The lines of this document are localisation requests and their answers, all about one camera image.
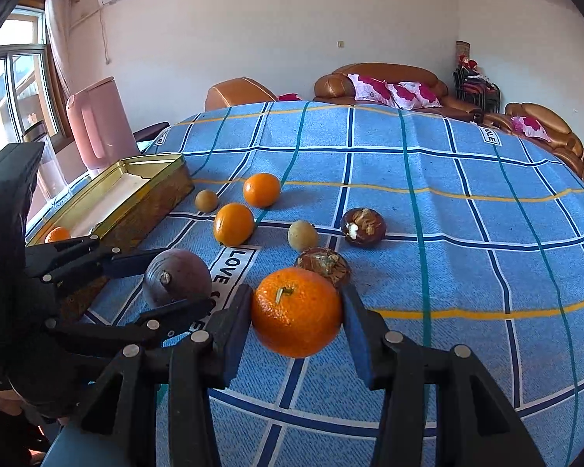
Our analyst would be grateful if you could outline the window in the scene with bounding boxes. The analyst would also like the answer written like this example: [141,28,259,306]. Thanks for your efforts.
[0,7,64,163]

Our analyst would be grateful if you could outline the gold tin box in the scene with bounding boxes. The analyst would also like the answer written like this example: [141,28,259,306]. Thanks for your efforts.
[25,152,195,322]

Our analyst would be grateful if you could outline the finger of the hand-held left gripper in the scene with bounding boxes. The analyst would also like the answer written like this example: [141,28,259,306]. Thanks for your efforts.
[46,298,216,365]
[26,236,164,297]

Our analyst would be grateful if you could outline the white and magenta floral pillow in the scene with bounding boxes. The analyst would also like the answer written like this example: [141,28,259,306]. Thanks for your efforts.
[510,116,552,143]
[347,74,395,107]
[387,82,443,110]

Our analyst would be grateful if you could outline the clear pitcher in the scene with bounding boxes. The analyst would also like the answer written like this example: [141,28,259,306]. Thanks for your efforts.
[23,121,69,190]

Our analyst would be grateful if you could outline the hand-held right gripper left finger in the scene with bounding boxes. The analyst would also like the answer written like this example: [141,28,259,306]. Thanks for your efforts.
[78,283,254,467]

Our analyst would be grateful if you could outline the pink kettle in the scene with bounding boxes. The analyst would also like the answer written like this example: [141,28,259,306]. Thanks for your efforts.
[66,76,138,176]

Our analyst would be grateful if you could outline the brown leather sofa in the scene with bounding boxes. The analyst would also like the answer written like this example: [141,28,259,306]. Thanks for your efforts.
[314,63,485,122]

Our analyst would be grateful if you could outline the dark wooden table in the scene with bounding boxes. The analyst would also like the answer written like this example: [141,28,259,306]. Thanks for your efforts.
[134,121,170,143]

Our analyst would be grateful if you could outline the dark brown mangosteen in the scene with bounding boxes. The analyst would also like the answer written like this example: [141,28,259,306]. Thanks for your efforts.
[341,207,387,249]
[294,247,352,289]

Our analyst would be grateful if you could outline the pink curtain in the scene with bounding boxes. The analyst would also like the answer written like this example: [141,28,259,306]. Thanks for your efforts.
[43,0,86,108]

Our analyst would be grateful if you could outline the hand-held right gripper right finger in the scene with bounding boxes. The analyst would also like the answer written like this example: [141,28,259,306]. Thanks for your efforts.
[341,284,548,467]

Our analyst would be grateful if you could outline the person's left hand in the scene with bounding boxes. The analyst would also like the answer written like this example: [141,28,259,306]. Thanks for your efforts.
[0,390,26,416]

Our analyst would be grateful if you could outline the orange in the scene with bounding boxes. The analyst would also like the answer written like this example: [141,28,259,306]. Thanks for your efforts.
[213,203,256,247]
[44,226,73,245]
[250,267,344,360]
[243,172,281,208]

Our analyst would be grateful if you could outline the blue plaid blanket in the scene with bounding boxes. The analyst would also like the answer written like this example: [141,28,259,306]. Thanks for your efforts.
[26,100,584,467]

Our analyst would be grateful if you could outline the white wall pipe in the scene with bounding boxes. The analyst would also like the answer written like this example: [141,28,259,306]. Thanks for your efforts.
[99,5,112,65]

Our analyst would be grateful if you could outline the yellow-green round fruit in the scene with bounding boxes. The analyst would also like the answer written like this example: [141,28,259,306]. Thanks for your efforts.
[287,220,319,252]

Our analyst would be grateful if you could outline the purple passion fruit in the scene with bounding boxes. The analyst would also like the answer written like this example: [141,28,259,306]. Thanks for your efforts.
[142,248,213,309]

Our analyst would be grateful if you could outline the small brown fruit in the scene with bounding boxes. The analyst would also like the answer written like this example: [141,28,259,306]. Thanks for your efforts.
[195,190,219,213]

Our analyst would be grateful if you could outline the brown leather armchair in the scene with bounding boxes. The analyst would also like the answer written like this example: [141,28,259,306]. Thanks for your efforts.
[205,77,279,111]
[484,102,584,176]

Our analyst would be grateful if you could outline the stacked dark chairs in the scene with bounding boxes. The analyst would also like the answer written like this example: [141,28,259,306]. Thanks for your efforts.
[452,65,501,112]

